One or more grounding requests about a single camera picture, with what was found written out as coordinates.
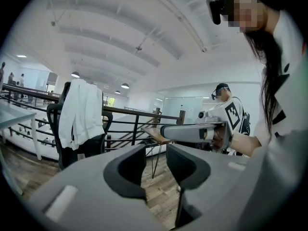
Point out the black office chair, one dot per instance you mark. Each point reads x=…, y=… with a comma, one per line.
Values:
x=92, y=145

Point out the black head-worn camera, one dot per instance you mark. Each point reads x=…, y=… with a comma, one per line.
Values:
x=216, y=8

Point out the person's right forearm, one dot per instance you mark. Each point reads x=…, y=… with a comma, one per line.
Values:
x=245, y=143

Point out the light blue table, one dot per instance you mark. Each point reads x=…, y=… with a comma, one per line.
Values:
x=14, y=114

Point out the black metal railing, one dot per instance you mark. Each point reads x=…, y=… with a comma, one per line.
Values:
x=136, y=129

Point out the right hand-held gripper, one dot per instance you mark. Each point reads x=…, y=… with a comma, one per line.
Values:
x=231, y=114

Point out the white clothes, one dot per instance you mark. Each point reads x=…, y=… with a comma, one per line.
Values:
x=79, y=114

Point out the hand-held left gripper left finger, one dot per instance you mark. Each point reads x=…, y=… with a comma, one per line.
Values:
x=110, y=174

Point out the wooden table with hairpin legs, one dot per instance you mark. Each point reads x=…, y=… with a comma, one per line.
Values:
x=156, y=135

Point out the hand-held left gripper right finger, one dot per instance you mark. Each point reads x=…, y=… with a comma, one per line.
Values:
x=190, y=170

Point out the person's right hand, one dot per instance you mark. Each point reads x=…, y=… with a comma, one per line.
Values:
x=219, y=137

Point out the person's white printed t-shirt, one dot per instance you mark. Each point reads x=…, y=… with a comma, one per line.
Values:
x=291, y=44

